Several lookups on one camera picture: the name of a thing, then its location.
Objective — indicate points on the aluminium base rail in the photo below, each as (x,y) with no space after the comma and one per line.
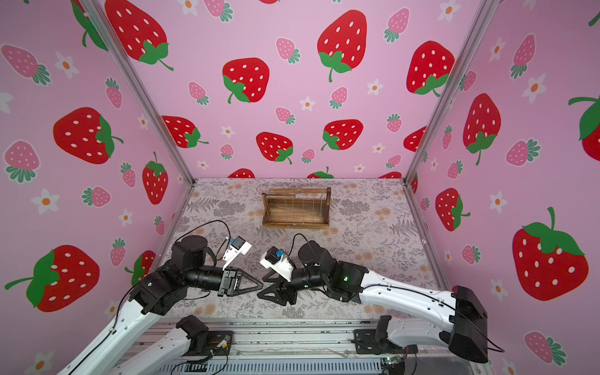
(305,347)

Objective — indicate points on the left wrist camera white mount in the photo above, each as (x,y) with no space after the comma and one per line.
(237,246)

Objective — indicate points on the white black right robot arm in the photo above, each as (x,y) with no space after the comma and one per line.
(454,319)

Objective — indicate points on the wooden jewelry display stand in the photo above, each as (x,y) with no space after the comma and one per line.
(302,208)

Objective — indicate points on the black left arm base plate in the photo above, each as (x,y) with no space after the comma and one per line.
(209,343)

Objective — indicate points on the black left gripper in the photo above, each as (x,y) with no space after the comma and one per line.
(229,282)

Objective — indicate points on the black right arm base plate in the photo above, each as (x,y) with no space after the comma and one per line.
(367,342)

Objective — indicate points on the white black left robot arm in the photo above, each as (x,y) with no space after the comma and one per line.
(153,297)

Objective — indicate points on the aluminium corner frame post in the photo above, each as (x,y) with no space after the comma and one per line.
(471,43)
(100,21)

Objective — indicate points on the aluminium corner frame post right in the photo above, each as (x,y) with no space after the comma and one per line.
(471,43)

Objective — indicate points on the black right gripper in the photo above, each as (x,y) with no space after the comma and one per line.
(285,287)

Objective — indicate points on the aluminium corner frame post left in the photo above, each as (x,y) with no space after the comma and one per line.
(100,21)

